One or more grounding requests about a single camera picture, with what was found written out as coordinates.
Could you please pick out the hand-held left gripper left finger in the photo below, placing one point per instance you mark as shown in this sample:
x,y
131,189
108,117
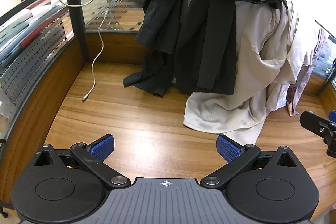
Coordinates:
x,y
103,147

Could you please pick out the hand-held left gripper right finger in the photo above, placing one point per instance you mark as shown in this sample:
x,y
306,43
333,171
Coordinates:
x,y
227,147

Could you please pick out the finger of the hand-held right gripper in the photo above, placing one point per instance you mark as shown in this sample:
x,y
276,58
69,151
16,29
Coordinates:
x,y
312,121

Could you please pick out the pink and grey scarf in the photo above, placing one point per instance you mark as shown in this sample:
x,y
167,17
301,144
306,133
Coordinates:
x,y
312,56

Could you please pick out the cream shirt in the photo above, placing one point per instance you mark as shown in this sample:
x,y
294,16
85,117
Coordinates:
x,y
257,61

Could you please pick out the wood and glass desk partition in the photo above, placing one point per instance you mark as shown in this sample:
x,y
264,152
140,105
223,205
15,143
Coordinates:
x,y
52,82

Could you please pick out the black hanging garment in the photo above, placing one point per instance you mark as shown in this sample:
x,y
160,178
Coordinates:
x,y
160,24

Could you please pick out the stack of books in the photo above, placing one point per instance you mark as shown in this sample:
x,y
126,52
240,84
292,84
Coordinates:
x,y
23,29

